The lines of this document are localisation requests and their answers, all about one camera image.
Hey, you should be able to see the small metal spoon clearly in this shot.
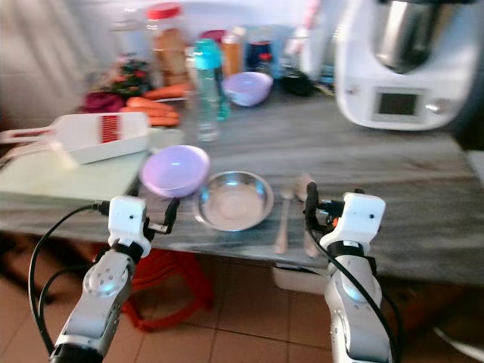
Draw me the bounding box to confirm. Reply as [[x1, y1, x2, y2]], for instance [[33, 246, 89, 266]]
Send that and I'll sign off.
[[275, 185, 296, 256]]

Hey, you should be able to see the red stool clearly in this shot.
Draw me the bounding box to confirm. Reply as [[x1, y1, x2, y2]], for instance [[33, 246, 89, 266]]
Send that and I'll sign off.
[[121, 246, 206, 331]]

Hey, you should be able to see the large purple bowl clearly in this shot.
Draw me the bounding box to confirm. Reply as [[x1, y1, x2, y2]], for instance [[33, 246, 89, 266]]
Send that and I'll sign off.
[[140, 145, 211, 199]]

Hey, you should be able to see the stainless steel plate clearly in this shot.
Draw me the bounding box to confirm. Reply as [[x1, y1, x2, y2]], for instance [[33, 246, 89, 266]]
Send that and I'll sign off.
[[194, 171, 275, 231]]

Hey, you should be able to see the small clear plastic container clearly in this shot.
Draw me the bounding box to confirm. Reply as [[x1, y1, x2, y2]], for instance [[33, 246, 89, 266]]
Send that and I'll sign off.
[[153, 129, 187, 150]]

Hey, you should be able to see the white plastic tub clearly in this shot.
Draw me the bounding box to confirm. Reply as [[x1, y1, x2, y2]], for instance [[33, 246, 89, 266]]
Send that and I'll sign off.
[[272, 265, 327, 294]]

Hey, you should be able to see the clear drinking glass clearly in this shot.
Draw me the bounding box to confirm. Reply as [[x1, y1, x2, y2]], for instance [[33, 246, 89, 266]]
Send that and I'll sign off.
[[194, 76, 222, 142]]

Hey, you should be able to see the pale green cutting board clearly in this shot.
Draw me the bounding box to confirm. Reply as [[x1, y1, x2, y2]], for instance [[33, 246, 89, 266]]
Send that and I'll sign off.
[[0, 130, 160, 202]]

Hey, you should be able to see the white mandoline slicer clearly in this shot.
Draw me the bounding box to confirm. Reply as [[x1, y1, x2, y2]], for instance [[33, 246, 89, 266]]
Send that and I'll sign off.
[[0, 112, 152, 165]]

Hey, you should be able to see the black pouch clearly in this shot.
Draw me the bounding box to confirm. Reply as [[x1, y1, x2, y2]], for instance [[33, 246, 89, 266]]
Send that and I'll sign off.
[[280, 68, 315, 97]]

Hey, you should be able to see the dark purple vegetable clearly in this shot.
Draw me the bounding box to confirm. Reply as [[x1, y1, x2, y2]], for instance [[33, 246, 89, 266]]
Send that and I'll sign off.
[[83, 91, 126, 114]]

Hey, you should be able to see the small purple bowl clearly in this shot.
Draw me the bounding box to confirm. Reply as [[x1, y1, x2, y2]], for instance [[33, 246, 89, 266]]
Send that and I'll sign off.
[[222, 72, 273, 107]]

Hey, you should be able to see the bag of vegetables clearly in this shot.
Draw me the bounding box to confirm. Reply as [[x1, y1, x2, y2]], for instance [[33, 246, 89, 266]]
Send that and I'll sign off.
[[110, 57, 152, 99]]

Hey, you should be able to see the white food processor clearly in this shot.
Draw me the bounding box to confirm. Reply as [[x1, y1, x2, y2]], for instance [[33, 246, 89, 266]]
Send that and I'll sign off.
[[334, 0, 484, 131]]

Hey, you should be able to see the teal water bottle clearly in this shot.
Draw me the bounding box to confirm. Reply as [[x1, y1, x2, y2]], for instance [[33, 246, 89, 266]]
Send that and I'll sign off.
[[191, 39, 229, 122]]

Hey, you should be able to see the red-lidded clear jar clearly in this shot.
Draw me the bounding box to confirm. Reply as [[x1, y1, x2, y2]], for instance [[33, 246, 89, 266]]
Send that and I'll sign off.
[[146, 2, 190, 88]]

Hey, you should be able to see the red striped plastic bag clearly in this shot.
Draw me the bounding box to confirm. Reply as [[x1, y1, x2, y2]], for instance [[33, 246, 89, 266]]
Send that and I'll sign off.
[[281, 0, 343, 78]]

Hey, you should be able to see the orange bottle white cap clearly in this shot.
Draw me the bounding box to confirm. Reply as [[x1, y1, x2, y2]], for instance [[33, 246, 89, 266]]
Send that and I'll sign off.
[[222, 26, 247, 76]]

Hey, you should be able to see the clear glass jar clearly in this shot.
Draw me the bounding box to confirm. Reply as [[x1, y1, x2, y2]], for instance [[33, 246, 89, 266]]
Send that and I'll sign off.
[[113, 9, 148, 60]]

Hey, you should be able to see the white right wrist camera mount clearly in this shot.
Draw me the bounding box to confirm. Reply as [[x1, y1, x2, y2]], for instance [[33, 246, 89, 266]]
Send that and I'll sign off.
[[321, 192, 386, 249]]

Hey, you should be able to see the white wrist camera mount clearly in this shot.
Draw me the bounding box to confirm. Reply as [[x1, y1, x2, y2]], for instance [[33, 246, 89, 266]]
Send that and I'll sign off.
[[321, 192, 386, 249], [108, 194, 149, 250]]

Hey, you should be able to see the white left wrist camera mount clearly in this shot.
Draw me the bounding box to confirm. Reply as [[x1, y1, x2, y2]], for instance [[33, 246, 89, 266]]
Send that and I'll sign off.
[[108, 194, 149, 250]]

